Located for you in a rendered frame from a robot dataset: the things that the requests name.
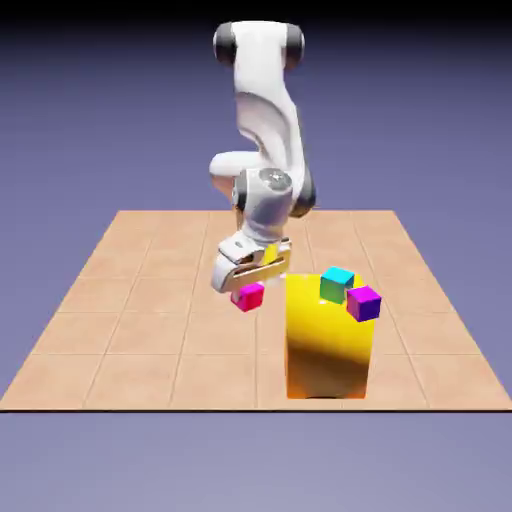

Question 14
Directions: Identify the small pink cube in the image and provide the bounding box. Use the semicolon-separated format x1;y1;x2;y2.
230;281;266;314

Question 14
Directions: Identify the large yellow box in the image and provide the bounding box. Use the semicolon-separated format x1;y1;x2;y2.
284;272;377;400

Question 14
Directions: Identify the small purple cube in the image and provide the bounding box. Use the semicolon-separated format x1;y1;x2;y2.
345;284;383;324

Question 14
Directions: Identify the small cyan cube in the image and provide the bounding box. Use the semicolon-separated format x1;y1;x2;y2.
318;266;356;306

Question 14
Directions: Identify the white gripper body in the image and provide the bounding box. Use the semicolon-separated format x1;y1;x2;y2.
210;238;292;295

